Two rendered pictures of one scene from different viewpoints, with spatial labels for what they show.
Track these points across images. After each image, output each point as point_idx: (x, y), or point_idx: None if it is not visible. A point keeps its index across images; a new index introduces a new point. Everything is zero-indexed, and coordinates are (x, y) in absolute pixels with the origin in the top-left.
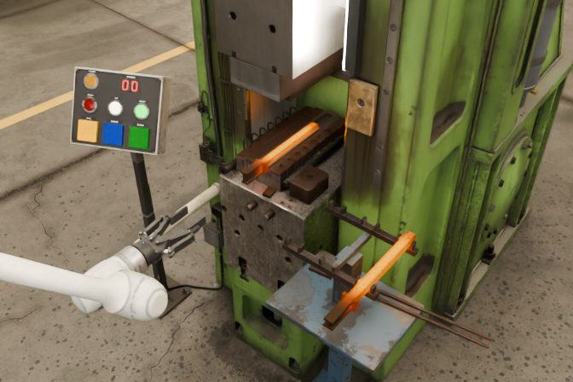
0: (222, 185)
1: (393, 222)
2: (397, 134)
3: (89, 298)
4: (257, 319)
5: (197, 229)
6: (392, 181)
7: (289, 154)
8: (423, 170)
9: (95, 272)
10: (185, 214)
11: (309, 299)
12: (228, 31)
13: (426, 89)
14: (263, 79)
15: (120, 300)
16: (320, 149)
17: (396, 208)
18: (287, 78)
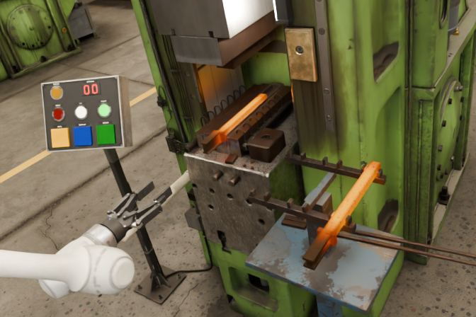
0: (188, 163)
1: (354, 164)
2: (341, 73)
3: (47, 277)
4: (246, 289)
5: (163, 199)
6: (345, 122)
7: (244, 122)
8: (372, 106)
9: (61, 254)
10: (151, 189)
11: (287, 252)
12: (163, 11)
13: (360, 17)
14: (203, 48)
15: (81, 275)
16: (272, 114)
17: (353, 149)
18: (226, 42)
